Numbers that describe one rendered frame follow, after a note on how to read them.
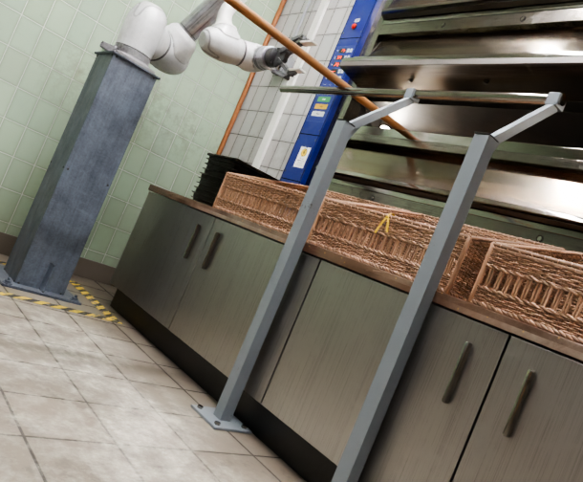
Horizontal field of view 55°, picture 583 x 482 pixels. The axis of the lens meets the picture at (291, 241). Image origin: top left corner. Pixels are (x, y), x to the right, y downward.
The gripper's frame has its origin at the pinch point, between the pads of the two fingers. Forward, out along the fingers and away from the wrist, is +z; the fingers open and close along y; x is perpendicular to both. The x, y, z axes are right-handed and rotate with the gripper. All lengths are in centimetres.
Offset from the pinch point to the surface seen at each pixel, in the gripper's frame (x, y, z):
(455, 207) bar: 5, 42, 86
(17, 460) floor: 69, 119, 67
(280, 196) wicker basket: -6, 49, 10
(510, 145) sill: -55, 3, 55
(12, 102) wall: 54, 51, -123
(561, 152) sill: -55, 3, 73
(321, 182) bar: 5, 43, 40
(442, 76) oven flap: -47, -18, 21
